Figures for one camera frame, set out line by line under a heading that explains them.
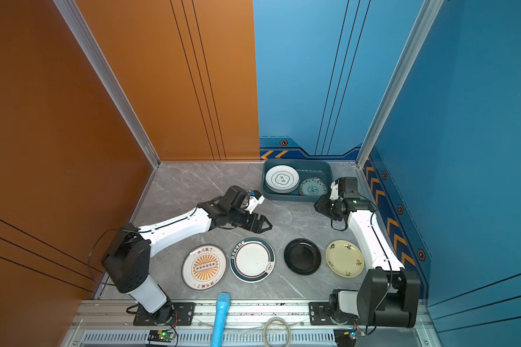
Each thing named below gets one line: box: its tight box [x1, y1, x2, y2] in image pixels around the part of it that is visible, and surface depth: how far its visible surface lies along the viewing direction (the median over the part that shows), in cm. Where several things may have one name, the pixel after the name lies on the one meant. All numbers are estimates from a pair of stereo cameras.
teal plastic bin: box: [261, 159, 334, 202], surface depth 111 cm
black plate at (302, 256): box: [283, 237, 323, 276], surface depth 87 cm
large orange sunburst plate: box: [180, 243, 228, 292], surface depth 85 cm
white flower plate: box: [264, 164, 301, 194], surface depth 111 cm
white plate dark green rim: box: [229, 237, 276, 284], surface depth 87 cm
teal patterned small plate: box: [298, 176, 328, 196], surface depth 110 cm
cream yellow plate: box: [324, 239, 365, 279], surface depth 87 cm
